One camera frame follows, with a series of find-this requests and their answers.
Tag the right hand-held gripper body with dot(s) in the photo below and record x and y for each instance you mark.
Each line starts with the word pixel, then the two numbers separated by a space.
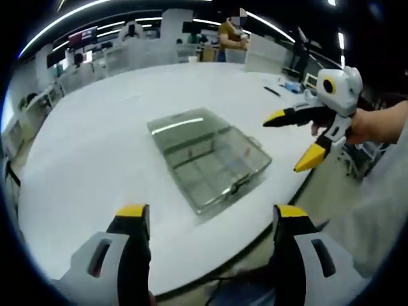
pixel 341 92

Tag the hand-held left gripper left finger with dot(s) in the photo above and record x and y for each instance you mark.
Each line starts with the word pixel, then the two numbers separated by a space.
pixel 105 271

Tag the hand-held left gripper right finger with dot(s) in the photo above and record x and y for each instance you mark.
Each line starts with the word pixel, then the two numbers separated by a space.
pixel 303 271

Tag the grey transparent guide fixture box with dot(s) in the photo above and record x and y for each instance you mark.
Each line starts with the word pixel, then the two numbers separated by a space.
pixel 197 150

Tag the person's right hand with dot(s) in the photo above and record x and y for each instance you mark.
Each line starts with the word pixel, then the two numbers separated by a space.
pixel 366 127

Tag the person's left hand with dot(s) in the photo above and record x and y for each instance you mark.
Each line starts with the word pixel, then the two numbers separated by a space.
pixel 152 300

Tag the blue cloth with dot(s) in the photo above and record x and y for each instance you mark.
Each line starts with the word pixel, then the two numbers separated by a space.
pixel 293 87

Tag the black marker pen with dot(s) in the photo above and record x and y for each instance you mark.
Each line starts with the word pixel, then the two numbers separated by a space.
pixel 272 90

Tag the black tripod stand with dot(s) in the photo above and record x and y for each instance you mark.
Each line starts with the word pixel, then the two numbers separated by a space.
pixel 303 54

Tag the white partition board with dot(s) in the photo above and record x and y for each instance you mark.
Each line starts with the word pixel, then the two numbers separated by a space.
pixel 264 54

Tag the person's cream shirt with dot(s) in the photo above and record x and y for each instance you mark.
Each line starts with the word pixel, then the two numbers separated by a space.
pixel 382 207

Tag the cardboard box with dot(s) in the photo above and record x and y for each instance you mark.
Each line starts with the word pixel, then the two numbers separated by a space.
pixel 211 54

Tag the white paper cup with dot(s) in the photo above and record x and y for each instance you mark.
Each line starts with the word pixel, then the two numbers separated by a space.
pixel 192 60

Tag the small white frame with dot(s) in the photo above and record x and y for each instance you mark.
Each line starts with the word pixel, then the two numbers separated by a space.
pixel 311 80

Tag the red wall screen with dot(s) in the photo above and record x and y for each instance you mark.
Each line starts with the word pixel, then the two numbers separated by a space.
pixel 83 36

